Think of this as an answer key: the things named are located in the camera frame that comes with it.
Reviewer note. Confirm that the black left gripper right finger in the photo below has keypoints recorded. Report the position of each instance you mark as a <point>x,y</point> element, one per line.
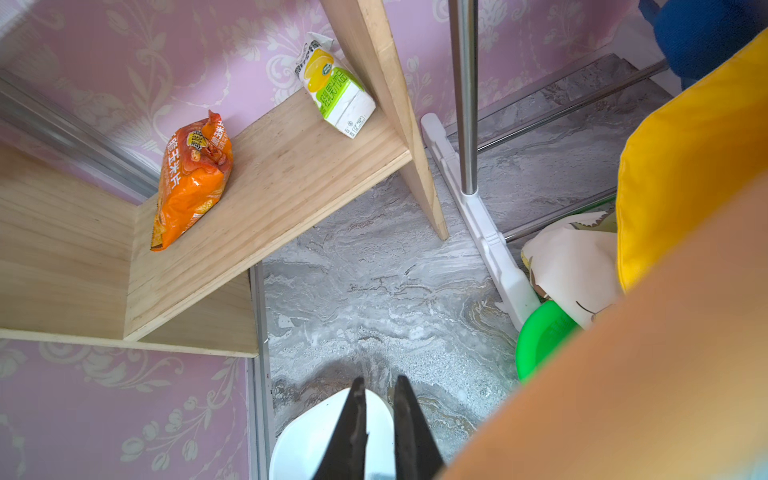
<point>416,453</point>

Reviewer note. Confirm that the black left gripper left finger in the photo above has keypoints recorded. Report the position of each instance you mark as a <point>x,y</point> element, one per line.
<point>345,454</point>

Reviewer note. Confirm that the wooden clothes hanger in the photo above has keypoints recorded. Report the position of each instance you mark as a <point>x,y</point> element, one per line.
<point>670,384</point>

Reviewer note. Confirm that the yellow white dinosaur jacket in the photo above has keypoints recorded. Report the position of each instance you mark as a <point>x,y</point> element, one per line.
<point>681,164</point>

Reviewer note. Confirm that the white plastic bin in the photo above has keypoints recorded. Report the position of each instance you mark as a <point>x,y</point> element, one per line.
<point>303,442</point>

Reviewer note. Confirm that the green plastic basket tray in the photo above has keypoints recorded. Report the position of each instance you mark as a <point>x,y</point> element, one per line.
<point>543,333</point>

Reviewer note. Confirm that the steel clothes rack white joints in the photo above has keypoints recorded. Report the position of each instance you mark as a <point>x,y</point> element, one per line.
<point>459,166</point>

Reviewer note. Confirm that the wooden two-tier shelf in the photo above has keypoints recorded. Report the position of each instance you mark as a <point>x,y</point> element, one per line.
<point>75,261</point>

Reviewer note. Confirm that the orange snack bag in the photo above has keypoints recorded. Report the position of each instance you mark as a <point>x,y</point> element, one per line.
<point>197,164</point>

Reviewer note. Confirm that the green white drink carton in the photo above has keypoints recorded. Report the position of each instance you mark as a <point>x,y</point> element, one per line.
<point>339,96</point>

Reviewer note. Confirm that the blue red white jacket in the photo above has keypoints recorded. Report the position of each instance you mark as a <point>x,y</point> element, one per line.
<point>697,36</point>

